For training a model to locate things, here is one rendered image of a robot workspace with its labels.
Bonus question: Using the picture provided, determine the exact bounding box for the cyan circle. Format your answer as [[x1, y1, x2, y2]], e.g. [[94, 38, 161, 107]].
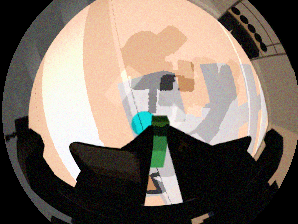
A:
[[132, 111, 153, 135]]

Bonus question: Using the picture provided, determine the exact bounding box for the green post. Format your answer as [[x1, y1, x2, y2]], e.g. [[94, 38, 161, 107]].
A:
[[152, 115, 169, 168]]

